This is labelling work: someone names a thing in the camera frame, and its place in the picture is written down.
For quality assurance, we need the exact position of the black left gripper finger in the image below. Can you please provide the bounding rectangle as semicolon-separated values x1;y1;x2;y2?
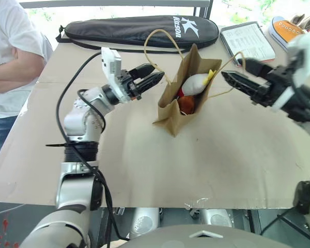
129;63;156;79
137;71;166;95

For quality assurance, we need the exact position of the orange canvas sneaker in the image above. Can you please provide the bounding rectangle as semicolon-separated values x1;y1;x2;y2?
268;15;307;53

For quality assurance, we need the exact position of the grey robot torso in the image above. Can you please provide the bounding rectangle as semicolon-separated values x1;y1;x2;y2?
100;224;302;248

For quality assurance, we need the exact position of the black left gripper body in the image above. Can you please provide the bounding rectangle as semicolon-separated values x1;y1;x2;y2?
118;69;143;100

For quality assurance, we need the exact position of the silver robot thigh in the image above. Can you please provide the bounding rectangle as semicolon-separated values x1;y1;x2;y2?
199;208;234;228
128;207;161;240

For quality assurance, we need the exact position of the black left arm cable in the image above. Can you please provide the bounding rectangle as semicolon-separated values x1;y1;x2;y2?
55;51;131;241

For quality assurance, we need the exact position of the brown cardboard table cover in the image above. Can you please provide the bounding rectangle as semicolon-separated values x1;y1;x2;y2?
0;24;310;210

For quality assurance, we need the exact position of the black racket bag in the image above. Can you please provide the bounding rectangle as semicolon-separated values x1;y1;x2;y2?
55;15;220;54

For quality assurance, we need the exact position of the brown paper bag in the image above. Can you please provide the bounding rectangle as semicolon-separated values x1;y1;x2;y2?
144;28;246;137

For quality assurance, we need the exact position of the brown orange plush toy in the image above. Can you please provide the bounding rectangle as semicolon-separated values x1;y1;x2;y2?
176;95;196;115

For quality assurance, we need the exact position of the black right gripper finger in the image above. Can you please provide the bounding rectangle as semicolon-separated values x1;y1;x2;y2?
221;71;269;97
237;57;273;77

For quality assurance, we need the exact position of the person in white t-shirt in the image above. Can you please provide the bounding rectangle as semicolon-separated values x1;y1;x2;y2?
0;0;54;172

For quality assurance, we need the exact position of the brown shoe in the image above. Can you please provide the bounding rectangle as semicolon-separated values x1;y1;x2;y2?
290;13;310;33

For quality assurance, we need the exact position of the white chicken plush toy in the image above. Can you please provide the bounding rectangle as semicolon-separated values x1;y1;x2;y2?
181;69;218;98

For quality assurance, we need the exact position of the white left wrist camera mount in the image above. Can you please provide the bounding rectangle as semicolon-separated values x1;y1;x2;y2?
101;47;135;104

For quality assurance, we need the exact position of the black metal frame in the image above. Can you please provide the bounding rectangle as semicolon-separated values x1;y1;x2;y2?
20;0;214;19

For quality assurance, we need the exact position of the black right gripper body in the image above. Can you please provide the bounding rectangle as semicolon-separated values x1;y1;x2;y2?
249;65;297;109

